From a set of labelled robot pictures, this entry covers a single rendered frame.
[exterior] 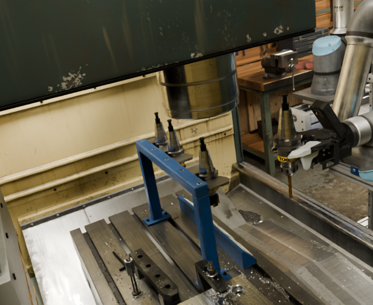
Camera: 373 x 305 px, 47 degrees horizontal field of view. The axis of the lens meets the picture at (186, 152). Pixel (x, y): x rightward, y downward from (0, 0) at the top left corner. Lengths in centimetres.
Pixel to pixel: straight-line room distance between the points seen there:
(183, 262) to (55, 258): 64
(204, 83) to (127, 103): 113
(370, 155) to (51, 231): 131
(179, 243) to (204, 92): 80
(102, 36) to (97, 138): 126
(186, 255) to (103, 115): 75
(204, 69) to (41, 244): 130
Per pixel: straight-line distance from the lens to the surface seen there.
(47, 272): 184
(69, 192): 196
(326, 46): 195
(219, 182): 116
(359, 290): 156
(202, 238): 121
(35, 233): 196
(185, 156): 135
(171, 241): 152
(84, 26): 66
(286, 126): 101
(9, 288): 63
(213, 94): 81
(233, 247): 135
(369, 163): 124
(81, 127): 187
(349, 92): 130
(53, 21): 65
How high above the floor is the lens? 175
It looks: 23 degrees down
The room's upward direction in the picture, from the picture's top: 9 degrees counter-clockwise
